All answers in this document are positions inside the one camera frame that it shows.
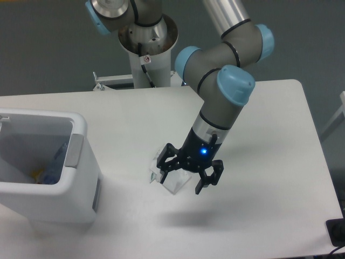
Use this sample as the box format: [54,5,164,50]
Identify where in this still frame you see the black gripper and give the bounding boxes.
[156,129,224,195]

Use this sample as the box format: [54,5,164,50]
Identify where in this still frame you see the crushed clear plastic bottle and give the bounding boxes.
[36,142,68,185]

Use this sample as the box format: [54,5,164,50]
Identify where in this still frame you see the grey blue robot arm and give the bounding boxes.
[85,1,274,193]

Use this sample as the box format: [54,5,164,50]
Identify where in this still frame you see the yellow blue trash in can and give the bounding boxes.
[30,168,44,184]

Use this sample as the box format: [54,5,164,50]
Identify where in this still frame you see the white trash can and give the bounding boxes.
[1,108,102,223]

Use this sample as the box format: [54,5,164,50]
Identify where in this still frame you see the crumpled white plastic wrapper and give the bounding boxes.
[149,145,191,195]

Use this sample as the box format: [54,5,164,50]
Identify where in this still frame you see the black box at table edge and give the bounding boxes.
[326,219,344,247]

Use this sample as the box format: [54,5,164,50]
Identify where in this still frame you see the white metal base frame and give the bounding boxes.
[93,71,187,91]

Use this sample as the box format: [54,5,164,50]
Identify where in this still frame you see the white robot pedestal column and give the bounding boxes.
[118,14,178,88]

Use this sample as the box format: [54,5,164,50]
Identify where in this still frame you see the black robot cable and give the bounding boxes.
[137,42,156,88]

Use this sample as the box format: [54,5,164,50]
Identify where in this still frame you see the white frame at right edge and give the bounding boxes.
[319,91,344,142]

